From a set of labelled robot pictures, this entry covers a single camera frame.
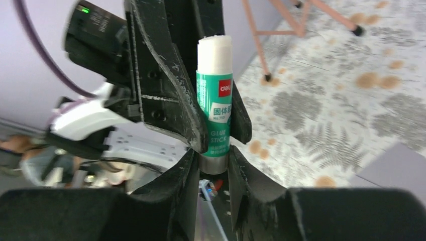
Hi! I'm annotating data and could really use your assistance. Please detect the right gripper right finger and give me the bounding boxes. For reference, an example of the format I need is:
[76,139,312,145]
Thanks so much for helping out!
[228,146,425,240]

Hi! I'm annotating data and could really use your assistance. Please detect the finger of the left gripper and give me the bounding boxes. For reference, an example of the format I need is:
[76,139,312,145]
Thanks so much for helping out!
[193,0,252,144]

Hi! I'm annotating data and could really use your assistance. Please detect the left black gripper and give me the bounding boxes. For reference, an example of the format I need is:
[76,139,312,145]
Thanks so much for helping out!
[64,1,208,153]

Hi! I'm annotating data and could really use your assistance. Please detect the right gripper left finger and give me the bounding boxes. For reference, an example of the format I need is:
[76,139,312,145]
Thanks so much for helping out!
[1,150,199,240]

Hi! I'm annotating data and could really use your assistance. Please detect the green white glue stick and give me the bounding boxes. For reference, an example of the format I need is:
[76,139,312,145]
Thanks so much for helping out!
[196,35,233,175]

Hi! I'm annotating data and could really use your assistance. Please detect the grey lavender envelope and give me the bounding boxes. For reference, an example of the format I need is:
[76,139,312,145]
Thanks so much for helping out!
[349,143,425,204]

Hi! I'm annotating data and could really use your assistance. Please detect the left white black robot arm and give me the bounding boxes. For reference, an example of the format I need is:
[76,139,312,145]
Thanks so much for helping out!
[46,1,225,161]

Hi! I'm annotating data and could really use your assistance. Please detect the pink perforated music stand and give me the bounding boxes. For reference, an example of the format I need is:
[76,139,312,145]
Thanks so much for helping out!
[242,0,364,82]

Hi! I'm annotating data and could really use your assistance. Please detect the floral patterned table mat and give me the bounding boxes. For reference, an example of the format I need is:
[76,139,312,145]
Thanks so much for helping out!
[235,1,425,186]

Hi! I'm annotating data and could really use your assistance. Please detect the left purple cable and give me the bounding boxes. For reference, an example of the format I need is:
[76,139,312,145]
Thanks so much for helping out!
[13,0,99,100]

